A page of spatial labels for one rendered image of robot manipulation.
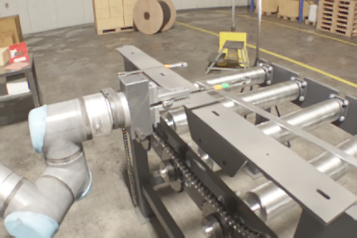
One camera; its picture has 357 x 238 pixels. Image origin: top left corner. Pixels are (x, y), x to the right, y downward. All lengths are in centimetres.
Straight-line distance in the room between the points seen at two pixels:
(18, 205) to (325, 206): 51
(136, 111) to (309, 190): 37
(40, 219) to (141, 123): 29
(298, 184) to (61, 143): 44
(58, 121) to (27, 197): 15
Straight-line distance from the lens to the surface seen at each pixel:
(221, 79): 166
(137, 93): 58
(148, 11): 742
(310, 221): 57
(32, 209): 53
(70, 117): 55
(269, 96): 150
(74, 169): 61
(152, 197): 165
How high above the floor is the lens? 149
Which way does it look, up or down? 26 degrees down
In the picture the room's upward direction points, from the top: 2 degrees counter-clockwise
